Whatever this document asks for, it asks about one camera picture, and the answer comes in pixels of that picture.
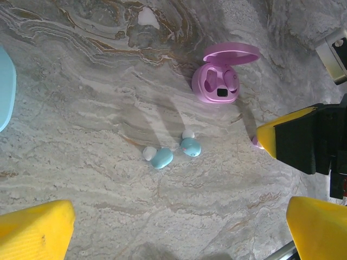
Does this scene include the blue wireless earbud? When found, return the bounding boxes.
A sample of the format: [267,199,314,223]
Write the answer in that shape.
[142,146,175,170]
[179,129,203,159]

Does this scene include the pink earbud charging case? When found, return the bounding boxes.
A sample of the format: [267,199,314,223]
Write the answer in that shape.
[190,41,261,105]

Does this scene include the pink wireless earbud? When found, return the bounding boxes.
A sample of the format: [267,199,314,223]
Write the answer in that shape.
[222,68,241,94]
[251,135,265,151]

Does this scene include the blue earbud charging case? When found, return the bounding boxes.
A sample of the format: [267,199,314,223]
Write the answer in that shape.
[0,45,17,134]

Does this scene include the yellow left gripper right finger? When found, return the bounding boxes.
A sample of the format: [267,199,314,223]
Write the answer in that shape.
[286,196,347,260]

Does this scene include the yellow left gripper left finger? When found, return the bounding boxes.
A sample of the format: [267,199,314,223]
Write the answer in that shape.
[0,199,76,260]

